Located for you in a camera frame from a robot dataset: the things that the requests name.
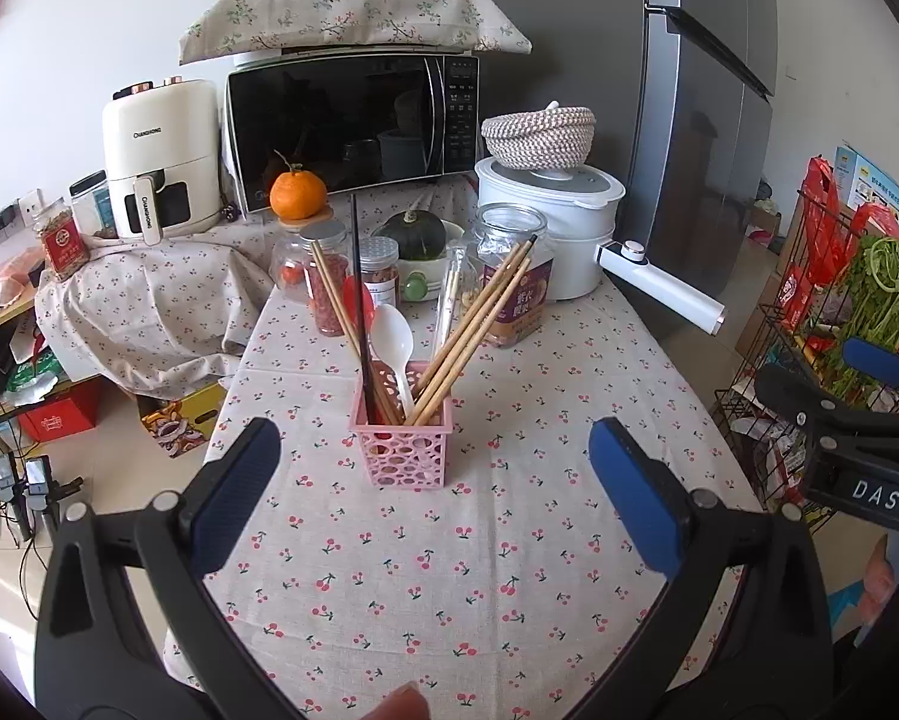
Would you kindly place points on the clear jar of red berries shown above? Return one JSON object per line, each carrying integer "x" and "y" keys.
{"x": 328, "y": 292}

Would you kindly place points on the clear plastic packet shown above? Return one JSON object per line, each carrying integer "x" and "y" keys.
{"x": 449, "y": 300}

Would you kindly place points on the red plastic bag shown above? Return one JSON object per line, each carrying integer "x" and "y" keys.
{"x": 820, "y": 240}

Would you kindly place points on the blue printed carton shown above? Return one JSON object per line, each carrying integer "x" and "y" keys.
{"x": 873, "y": 180}

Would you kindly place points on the purple label nut jar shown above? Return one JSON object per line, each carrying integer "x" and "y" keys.
{"x": 520, "y": 300}

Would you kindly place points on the orange fruit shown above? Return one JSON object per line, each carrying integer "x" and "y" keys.
{"x": 298, "y": 193}

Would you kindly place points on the dark green squash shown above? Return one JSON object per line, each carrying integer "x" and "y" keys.
{"x": 413, "y": 234}

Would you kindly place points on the yellow printed box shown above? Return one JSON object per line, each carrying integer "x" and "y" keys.
{"x": 183, "y": 420}

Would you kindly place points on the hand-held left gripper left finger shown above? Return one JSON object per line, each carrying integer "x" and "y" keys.
{"x": 228, "y": 499}

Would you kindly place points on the grey refrigerator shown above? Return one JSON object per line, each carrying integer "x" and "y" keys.
{"x": 621, "y": 60}

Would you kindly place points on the cherry print cloth cover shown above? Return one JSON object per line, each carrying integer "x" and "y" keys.
{"x": 157, "y": 300}

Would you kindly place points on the person's right hand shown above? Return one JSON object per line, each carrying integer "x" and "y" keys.
{"x": 890, "y": 570}

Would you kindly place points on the small green glossy knob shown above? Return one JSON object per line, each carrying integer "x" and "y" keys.
{"x": 415, "y": 287}

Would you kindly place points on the clear jar with white label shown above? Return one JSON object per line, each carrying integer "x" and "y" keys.
{"x": 379, "y": 277}

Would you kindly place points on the red plastic spoon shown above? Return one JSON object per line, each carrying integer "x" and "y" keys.
{"x": 353, "y": 304}

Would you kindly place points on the glass jar with wooden lid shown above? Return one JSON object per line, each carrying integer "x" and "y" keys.
{"x": 288, "y": 270}

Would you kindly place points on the pink perforated utensil basket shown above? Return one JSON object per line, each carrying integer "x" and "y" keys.
{"x": 400, "y": 450}

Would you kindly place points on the white ceramic bowl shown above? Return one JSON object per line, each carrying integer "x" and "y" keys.
{"x": 434, "y": 277}

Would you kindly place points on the floral cloth cover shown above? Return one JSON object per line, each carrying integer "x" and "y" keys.
{"x": 344, "y": 15}

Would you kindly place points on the white air fryer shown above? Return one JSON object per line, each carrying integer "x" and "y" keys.
{"x": 164, "y": 157}

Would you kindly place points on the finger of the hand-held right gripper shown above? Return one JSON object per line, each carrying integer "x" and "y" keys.
{"x": 873, "y": 362}
{"x": 809, "y": 401}

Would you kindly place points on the green leafy vegetables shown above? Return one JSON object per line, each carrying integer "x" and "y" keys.
{"x": 888, "y": 292}

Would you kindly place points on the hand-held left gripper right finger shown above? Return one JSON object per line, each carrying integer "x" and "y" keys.
{"x": 636, "y": 499}

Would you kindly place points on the person's left hand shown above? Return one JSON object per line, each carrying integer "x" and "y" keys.
{"x": 404, "y": 705}

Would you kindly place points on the red cardboard box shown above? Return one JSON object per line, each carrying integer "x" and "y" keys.
{"x": 59, "y": 412}

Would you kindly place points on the wooden chopstick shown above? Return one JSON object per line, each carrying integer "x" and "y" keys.
{"x": 464, "y": 352}
{"x": 472, "y": 334}
{"x": 344, "y": 300}
{"x": 337, "y": 307}
{"x": 487, "y": 307}

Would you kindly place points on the white plastic spoon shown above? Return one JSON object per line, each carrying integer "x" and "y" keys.
{"x": 391, "y": 334}

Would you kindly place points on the spice jar with red label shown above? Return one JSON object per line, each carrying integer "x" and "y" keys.
{"x": 63, "y": 247}

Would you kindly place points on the black chopstick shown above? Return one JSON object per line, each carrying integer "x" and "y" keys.
{"x": 362, "y": 345}
{"x": 356, "y": 277}

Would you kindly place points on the clear container with black lid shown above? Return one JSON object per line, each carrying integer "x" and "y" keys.
{"x": 93, "y": 202}

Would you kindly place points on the black microwave oven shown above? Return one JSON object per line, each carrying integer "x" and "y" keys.
{"x": 329, "y": 127}

